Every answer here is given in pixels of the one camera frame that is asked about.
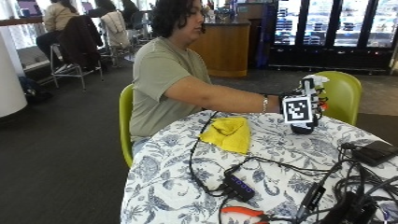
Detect green plastic chair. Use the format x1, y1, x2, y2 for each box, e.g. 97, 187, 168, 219
118, 83, 137, 169
313, 70, 363, 127

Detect white marker cube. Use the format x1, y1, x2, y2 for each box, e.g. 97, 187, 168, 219
281, 96, 315, 125

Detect flat black device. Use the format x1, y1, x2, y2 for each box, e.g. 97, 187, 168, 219
350, 140, 398, 168

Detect glass door refrigerators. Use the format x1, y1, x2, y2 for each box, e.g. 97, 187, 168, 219
267, 0, 398, 72

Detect yellow cloth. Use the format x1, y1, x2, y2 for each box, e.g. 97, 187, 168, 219
197, 116, 253, 156

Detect blue standing banner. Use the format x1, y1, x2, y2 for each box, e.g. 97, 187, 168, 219
254, 2, 278, 70

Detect wooden counter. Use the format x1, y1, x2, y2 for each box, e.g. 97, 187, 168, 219
186, 21, 253, 78

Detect black adapter box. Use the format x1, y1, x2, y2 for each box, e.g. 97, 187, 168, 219
299, 182, 327, 211

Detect black usb hub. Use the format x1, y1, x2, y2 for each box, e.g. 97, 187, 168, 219
221, 173, 255, 203

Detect person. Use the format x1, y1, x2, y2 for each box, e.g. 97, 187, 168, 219
34, 0, 81, 62
85, 0, 118, 19
128, 0, 283, 154

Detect blue floral tablecloth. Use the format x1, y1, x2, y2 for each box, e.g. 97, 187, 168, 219
120, 109, 398, 224

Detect metal stool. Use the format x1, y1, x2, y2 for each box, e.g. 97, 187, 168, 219
98, 29, 138, 68
48, 42, 104, 91

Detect white jacket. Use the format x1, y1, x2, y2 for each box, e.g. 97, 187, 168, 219
100, 10, 132, 49

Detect dark brown jacket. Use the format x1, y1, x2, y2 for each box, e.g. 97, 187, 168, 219
57, 15, 104, 72

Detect black bag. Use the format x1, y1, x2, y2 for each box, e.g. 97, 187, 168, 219
17, 76, 54, 105

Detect white column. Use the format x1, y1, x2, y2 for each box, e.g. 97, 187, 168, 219
0, 26, 28, 119

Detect silver bracelet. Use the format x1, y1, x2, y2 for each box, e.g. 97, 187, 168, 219
261, 94, 270, 115

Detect thin black cable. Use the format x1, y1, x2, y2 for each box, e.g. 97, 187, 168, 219
231, 155, 343, 178

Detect bundle of black cables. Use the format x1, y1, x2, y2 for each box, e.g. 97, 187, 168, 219
290, 141, 398, 224

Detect long black cable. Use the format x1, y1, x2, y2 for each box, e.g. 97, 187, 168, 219
187, 110, 234, 198

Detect orange handled pliers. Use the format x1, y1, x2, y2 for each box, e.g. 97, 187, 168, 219
218, 205, 271, 224

